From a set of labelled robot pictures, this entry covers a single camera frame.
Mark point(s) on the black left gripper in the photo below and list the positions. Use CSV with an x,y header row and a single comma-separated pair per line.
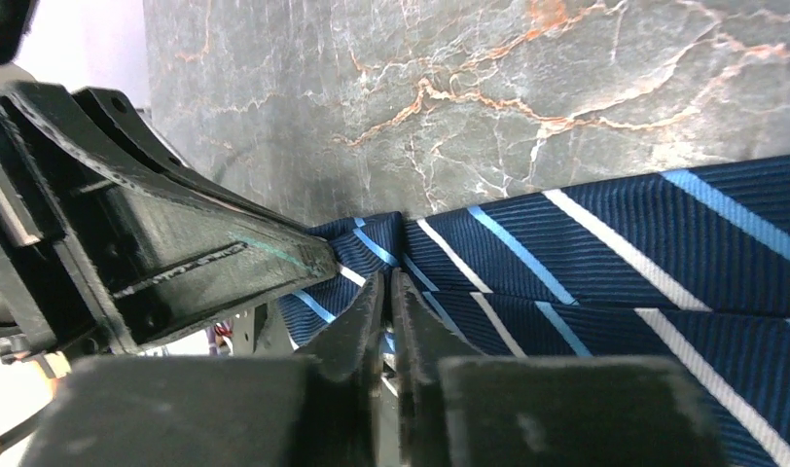
x,y
109,242

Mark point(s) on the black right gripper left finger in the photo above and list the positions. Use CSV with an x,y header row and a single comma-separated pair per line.
x,y
339,419

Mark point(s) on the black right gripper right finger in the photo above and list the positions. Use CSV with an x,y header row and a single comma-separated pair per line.
x,y
422,341

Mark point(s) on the navy striped tie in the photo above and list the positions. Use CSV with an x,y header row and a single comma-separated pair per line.
x,y
692,264

